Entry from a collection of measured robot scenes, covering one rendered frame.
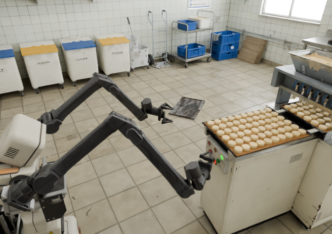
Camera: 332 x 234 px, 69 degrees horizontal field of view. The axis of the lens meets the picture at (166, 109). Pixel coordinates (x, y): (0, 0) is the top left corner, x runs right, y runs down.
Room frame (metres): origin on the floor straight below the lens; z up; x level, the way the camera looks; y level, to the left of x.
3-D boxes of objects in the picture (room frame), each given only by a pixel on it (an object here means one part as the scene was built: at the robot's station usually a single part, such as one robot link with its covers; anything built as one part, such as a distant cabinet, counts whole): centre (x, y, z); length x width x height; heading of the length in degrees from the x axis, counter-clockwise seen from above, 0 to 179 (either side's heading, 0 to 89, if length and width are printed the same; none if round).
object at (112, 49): (4.75, 1.07, 0.38); 0.64 x 0.54 x 0.77; 28
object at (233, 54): (6.00, -1.44, 0.10); 0.60 x 0.40 x 0.20; 118
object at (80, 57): (4.42, 1.63, 0.38); 0.64 x 0.54 x 0.77; 29
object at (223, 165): (1.26, -0.34, 0.77); 0.24 x 0.04 x 0.14; 21
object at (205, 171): (0.86, -0.18, 0.99); 0.07 x 0.07 x 0.10; 67
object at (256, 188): (1.39, -0.68, 0.45); 0.70 x 0.34 x 0.90; 111
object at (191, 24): (5.44, -0.44, 0.87); 0.40 x 0.30 x 0.16; 34
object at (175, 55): (5.59, -0.59, 0.57); 0.85 x 0.58 x 1.13; 127
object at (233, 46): (6.00, -1.44, 0.30); 0.60 x 0.40 x 0.20; 120
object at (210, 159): (0.92, -0.21, 1.02); 0.09 x 0.07 x 0.07; 157
